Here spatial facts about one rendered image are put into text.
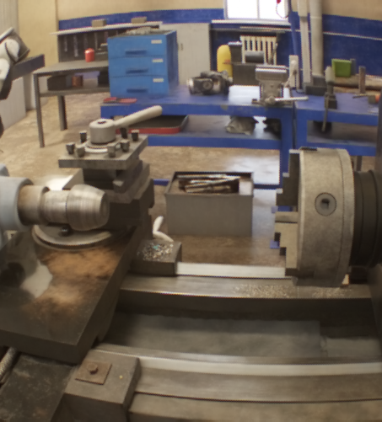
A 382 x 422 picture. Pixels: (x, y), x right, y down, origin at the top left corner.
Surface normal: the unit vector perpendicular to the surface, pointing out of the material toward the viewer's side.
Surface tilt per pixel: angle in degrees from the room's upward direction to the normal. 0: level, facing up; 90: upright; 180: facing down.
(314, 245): 85
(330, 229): 70
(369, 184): 20
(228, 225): 90
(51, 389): 0
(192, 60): 90
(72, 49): 90
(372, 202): 43
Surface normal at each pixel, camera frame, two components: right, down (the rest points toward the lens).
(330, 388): -0.04, -0.90
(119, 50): -0.18, 0.43
